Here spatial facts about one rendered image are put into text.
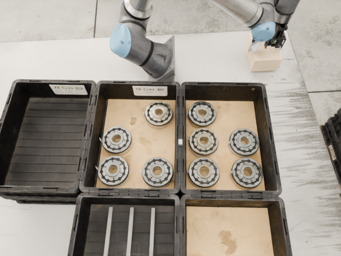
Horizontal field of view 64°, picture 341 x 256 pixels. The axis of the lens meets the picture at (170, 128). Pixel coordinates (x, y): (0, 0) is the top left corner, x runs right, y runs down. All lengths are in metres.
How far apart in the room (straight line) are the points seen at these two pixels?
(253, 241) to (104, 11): 2.28
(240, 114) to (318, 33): 1.79
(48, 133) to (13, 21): 1.92
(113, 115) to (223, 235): 0.57
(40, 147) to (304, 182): 0.99
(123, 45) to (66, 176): 0.51
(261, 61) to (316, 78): 1.18
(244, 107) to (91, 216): 0.66
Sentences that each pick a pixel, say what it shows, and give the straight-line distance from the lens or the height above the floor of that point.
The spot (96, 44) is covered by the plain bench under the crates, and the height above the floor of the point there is 0.70.
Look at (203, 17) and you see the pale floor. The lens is 2.62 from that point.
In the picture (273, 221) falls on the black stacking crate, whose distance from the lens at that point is 0.93.
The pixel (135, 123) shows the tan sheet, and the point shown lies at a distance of 1.02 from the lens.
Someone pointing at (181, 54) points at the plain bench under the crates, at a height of 0.70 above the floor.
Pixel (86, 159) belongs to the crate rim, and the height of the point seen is 0.93.
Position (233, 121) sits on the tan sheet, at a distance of 1.04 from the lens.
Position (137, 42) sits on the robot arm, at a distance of 1.11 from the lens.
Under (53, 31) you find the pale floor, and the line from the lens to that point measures 2.67.
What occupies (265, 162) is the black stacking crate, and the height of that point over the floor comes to 0.87.
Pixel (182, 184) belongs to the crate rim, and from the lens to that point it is 0.83.
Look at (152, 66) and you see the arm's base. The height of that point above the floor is 0.84.
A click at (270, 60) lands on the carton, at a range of 1.30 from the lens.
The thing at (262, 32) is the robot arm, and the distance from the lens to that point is 0.99.
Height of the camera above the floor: 1.73
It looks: 64 degrees down
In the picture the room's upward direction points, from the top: straight up
